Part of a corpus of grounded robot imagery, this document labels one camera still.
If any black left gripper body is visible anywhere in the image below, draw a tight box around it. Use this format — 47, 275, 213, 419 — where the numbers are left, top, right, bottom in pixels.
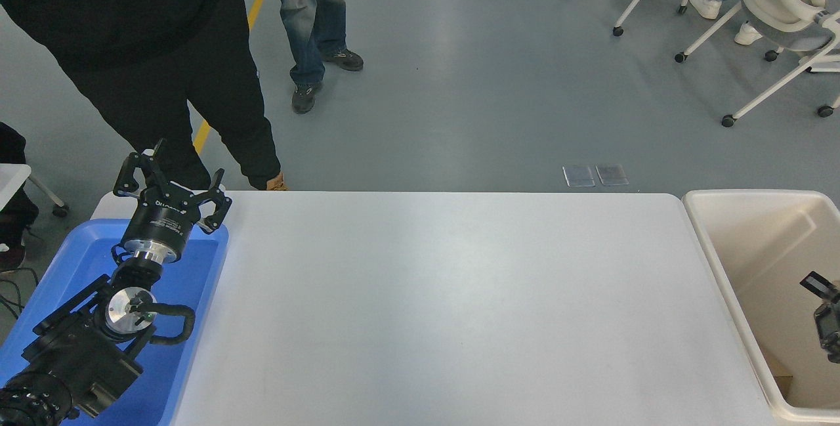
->
125, 182, 200, 248

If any blue plastic tray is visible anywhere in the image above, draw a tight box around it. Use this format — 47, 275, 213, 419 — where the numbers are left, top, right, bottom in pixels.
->
0, 219, 229, 426

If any large pale bin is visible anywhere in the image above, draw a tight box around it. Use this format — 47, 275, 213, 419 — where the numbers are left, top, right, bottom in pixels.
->
681, 190, 840, 423

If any clear floor plate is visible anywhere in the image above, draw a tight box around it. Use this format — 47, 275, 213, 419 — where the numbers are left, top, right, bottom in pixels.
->
595, 163, 629, 186
563, 165, 595, 188

